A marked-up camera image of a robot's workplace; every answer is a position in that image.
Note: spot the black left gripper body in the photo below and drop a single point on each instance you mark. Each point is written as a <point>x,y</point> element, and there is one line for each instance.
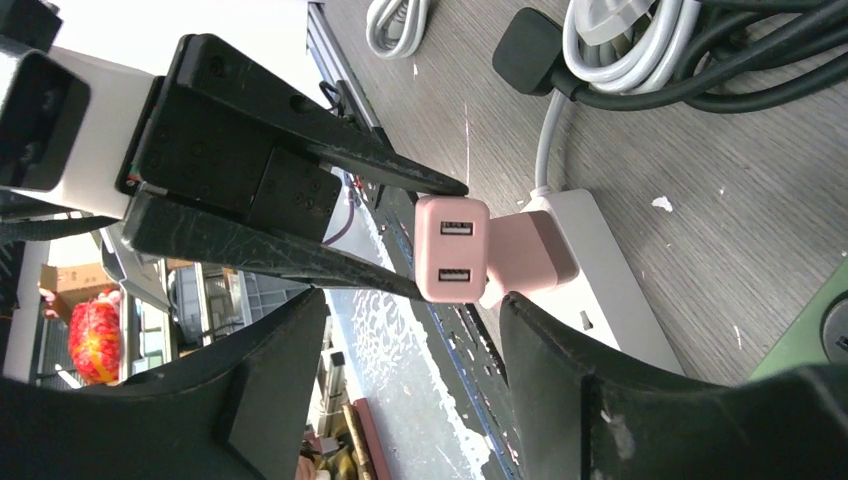
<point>235,167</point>

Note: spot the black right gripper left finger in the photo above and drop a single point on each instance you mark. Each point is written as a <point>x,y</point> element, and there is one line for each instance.
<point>235,409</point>

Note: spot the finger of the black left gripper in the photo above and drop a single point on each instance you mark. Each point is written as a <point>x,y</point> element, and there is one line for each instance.
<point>219,72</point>
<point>157,226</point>

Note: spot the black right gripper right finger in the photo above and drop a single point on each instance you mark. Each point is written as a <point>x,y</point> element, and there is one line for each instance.
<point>583,410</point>

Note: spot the white power strip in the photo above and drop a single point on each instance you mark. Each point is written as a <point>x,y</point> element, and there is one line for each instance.
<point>604,301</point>

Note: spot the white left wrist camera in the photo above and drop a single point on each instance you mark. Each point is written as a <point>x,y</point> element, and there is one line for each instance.
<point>68,121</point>

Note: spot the dark green power strip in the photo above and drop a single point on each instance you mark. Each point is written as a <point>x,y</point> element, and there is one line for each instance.
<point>818,335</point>

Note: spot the pink plug adapter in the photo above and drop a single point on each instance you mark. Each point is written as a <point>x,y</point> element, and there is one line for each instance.
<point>527,253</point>
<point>451,239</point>

